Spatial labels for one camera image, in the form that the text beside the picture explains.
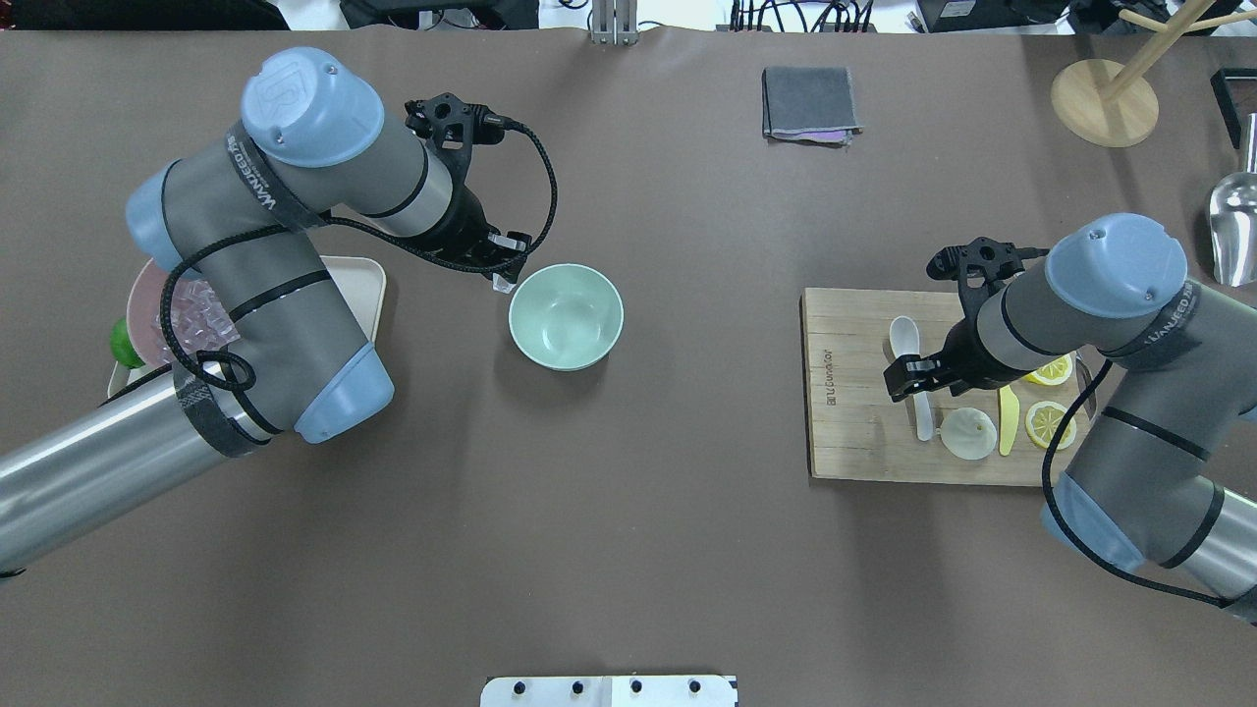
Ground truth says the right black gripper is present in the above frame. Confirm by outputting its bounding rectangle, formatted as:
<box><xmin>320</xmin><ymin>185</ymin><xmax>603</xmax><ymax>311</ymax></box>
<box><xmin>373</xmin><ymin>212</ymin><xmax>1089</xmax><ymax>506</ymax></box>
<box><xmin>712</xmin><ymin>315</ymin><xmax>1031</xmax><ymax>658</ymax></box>
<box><xmin>882</xmin><ymin>317</ymin><xmax>1009</xmax><ymax>403</ymax></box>

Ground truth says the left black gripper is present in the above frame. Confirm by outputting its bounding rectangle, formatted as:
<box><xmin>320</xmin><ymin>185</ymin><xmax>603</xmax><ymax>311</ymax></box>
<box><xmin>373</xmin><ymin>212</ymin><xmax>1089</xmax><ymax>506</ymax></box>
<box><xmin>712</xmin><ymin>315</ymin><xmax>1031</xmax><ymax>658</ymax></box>
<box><xmin>420</xmin><ymin>185</ymin><xmax>533</xmax><ymax>278</ymax></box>

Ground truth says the clear ice cube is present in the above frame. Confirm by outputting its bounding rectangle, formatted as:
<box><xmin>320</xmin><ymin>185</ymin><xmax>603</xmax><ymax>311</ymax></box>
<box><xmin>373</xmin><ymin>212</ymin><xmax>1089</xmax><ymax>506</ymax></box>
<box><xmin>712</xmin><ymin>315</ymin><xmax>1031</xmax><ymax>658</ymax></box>
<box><xmin>491</xmin><ymin>273</ymin><xmax>517</xmax><ymax>294</ymax></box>

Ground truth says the white ceramic spoon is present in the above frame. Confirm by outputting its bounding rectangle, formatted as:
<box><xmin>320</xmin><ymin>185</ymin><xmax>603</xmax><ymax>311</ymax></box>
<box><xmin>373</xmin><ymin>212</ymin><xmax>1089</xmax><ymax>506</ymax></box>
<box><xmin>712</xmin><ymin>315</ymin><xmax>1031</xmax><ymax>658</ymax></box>
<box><xmin>889</xmin><ymin>316</ymin><xmax>935</xmax><ymax>442</ymax></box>

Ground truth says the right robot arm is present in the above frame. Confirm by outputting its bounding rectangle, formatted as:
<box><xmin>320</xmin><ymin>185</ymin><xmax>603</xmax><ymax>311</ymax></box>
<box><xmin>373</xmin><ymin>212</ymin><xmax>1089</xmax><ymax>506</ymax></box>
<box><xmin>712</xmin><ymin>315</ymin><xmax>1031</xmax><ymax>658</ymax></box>
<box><xmin>884</xmin><ymin>213</ymin><xmax>1256</xmax><ymax>624</ymax></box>

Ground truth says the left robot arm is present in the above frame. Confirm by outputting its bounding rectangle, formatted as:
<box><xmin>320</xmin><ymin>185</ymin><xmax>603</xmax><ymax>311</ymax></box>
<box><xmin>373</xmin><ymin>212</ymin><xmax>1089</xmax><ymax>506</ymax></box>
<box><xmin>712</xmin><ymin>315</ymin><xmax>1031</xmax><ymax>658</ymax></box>
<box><xmin>1</xmin><ymin>47</ymin><xmax>541</xmax><ymax>580</ymax></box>

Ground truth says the mint green bowl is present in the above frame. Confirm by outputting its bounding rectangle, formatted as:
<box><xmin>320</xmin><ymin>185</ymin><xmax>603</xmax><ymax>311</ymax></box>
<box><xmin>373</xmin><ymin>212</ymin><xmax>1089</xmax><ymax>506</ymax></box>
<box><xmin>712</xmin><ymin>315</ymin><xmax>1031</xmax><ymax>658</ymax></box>
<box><xmin>508</xmin><ymin>263</ymin><xmax>625</xmax><ymax>372</ymax></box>

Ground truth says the pink bowl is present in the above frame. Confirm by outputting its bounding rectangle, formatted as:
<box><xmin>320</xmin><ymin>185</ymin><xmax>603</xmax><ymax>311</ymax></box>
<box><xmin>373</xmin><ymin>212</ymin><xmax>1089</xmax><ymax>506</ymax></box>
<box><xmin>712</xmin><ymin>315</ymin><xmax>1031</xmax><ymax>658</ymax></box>
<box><xmin>124</xmin><ymin>259</ymin><xmax>173</xmax><ymax>366</ymax></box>

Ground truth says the metal ice scoop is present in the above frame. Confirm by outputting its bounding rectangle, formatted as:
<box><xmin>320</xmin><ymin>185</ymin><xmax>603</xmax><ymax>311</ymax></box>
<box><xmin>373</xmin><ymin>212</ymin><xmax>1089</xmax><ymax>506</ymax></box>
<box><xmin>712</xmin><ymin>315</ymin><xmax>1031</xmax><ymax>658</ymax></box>
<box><xmin>1208</xmin><ymin>113</ymin><xmax>1256</xmax><ymax>288</ymax></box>

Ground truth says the yellow plastic knife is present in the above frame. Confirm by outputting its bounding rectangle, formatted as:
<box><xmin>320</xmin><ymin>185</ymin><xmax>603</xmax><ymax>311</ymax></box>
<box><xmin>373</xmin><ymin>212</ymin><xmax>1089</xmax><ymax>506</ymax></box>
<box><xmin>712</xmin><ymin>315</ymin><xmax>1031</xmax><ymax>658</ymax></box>
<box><xmin>998</xmin><ymin>385</ymin><xmax>1022</xmax><ymax>457</ymax></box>

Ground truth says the bamboo cutting board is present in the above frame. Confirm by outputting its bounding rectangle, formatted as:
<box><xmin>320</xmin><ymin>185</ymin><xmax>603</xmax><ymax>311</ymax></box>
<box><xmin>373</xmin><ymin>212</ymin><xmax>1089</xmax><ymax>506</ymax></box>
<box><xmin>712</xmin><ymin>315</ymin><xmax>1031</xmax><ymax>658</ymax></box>
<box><xmin>799</xmin><ymin>288</ymin><xmax>1043</xmax><ymax>487</ymax></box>

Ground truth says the lower lemon slice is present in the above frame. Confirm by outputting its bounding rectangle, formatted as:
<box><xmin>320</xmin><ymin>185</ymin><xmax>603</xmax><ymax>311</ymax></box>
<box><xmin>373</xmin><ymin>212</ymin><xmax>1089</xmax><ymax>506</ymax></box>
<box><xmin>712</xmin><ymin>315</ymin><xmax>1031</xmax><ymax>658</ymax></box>
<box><xmin>1023</xmin><ymin>400</ymin><xmax>1076</xmax><ymax>449</ymax></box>

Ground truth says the lemon slice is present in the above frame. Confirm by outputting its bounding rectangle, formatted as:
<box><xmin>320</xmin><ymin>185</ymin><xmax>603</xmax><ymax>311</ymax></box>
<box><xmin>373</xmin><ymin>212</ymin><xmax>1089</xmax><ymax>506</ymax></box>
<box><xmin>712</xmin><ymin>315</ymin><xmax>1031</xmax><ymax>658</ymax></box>
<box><xmin>1024</xmin><ymin>354</ymin><xmax>1073</xmax><ymax>387</ymax></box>
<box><xmin>1023</xmin><ymin>400</ymin><xmax>1076</xmax><ymax>449</ymax></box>

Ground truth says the beige rabbit tray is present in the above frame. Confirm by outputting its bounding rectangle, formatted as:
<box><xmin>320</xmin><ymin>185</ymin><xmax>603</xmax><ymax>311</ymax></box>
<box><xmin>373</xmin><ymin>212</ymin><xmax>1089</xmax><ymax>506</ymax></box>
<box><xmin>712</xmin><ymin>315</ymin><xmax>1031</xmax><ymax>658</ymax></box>
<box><xmin>106</xmin><ymin>255</ymin><xmax>387</xmax><ymax>398</ymax></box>

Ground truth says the upper lemon slice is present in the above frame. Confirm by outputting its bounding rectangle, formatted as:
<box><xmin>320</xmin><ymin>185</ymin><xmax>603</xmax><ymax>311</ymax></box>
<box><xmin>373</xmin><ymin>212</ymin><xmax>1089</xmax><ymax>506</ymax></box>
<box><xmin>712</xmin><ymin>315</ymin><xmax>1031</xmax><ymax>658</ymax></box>
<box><xmin>1024</xmin><ymin>354</ymin><xmax>1073</xmax><ymax>387</ymax></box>

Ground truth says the grey folded cloth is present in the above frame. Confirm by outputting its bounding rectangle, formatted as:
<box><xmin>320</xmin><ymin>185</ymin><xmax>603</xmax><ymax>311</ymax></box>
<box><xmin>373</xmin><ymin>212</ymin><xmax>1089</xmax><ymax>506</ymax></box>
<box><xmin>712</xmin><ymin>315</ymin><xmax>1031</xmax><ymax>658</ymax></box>
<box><xmin>760</xmin><ymin>65</ymin><xmax>865</xmax><ymax>146</ymax></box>

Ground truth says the wooden mug tree stand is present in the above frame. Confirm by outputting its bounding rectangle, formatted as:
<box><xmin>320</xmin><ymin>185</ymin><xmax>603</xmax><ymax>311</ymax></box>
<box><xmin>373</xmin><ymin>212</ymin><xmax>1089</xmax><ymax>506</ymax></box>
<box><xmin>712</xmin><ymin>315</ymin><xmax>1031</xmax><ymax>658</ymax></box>
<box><xmin>1050</xmin><ymin>1</ymin><xmax>1256</xmax><ymax>148</ymax></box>

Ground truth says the green lime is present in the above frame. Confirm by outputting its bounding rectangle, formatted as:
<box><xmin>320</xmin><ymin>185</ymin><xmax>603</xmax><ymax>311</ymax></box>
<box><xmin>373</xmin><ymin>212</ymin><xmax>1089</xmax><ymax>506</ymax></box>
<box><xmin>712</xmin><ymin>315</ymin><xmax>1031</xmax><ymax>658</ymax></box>
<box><xmin>108</xmin><ymin>316</ymin><xmax>145</xmax><ymax>370</ymax></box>

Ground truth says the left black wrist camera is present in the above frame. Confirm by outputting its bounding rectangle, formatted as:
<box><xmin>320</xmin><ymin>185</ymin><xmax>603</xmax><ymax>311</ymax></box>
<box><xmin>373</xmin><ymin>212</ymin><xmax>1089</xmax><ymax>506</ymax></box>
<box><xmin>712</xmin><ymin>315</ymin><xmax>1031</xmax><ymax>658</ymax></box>
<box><xmin>405</xmin><ymin>93</ymin><xmax>507</xmax><ymax>148</ymax></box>

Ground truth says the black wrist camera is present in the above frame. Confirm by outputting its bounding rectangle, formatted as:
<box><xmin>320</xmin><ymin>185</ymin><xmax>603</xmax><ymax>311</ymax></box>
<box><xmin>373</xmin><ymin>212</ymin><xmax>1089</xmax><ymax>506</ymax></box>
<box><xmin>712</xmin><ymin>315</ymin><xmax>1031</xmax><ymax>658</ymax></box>
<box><xmin>405</xmin><ymin>93</ymin><xmax>507</xmax><ymax>148</ymax></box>
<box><xmin>925</xmin><ymin>237</ymin><xmax>1050</xmax><ymax>299</ymax></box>

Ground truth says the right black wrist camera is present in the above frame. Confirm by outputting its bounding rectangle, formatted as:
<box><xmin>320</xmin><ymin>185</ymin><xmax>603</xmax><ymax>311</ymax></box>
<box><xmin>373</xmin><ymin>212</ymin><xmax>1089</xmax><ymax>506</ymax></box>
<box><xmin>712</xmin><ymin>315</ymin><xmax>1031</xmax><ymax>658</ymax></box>
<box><xmin>925</xmin><ymin>237</ymin><xmax>1050</xmax><ymax>299</ymax></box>

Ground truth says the metal cutting board handle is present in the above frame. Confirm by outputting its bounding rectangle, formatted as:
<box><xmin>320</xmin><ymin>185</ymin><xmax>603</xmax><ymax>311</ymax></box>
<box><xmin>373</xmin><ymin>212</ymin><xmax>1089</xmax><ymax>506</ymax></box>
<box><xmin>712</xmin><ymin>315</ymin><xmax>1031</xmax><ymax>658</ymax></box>
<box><xmin>1073</xmin><ymin>351</ymin><xmax>1096</xmax><ymax>408</ymax></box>

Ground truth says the right black cable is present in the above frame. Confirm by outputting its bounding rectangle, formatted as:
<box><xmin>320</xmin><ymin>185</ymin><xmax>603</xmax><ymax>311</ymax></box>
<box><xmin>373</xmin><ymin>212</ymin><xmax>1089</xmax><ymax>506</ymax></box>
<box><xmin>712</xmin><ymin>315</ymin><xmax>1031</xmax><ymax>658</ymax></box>
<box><xmin>1019</xmin><ymin>247</ymin><xmax>1233</xmax><ymax>608</ymax></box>

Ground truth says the aluminium post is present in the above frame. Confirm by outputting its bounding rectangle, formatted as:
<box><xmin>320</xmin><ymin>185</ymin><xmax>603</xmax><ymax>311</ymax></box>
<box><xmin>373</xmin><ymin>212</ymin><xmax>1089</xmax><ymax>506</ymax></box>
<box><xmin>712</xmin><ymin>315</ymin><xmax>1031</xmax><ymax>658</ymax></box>
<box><xmin>588</xmin><ymin>0</ymin><xmax>640</xmax><ymax>47</ymax></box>

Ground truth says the white bracket plate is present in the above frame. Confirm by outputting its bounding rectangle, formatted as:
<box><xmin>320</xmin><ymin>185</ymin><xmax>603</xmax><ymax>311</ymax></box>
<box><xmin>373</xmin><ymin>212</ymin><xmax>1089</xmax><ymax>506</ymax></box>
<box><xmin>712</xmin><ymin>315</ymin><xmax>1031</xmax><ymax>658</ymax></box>
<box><xmin>479</xmin><ymin>673</ymin><xmax>739</xmax><ymax>706</ymax></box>

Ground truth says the black frame at edge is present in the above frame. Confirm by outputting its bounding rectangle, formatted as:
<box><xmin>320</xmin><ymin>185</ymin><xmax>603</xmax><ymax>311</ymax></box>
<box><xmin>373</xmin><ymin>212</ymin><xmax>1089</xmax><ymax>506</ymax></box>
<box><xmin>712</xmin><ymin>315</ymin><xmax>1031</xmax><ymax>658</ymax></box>
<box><xmin>1210</xmin><ymin>67</ymin><xmax>1256</xmax><ymax>148</ymax></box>

